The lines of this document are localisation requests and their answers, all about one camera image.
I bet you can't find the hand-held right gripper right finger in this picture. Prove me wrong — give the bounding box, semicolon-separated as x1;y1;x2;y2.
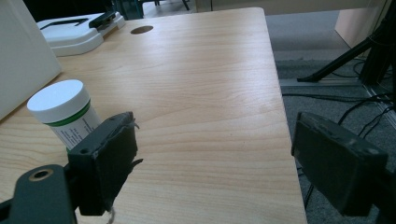
290;111;389;217

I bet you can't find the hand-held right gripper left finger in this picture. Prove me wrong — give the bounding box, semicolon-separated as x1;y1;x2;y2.
66;111;145;217

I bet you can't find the white jar with green band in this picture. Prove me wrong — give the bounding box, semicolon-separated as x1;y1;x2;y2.
26;78;103;151

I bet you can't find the black tripod stand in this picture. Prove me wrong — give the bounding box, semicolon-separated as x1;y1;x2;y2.
296;0;396;86

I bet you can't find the white flat device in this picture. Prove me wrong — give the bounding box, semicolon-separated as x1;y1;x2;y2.
35;11;127;58

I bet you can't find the white box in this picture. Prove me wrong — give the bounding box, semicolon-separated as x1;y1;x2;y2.
0;0;63;121

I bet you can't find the light wooden cabinet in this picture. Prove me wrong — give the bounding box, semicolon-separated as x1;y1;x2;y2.
334;0;393;49

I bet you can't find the black clip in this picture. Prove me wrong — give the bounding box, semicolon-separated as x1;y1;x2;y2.
88;11;118;30

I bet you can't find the black floor cable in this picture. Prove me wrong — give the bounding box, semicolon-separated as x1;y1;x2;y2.
281;91;396;139

